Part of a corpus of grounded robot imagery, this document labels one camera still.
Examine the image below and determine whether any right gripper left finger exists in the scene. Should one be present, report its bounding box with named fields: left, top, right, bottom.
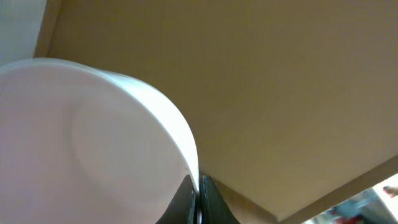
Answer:
left=156, top=175, right=197, bottom=224

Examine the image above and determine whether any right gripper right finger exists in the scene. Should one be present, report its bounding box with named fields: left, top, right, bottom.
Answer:
left=200, top=175, right=240, bottom=224

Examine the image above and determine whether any pink bowl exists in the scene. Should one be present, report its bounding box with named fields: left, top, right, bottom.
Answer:
left=1, top=58, right=199, bottom=223

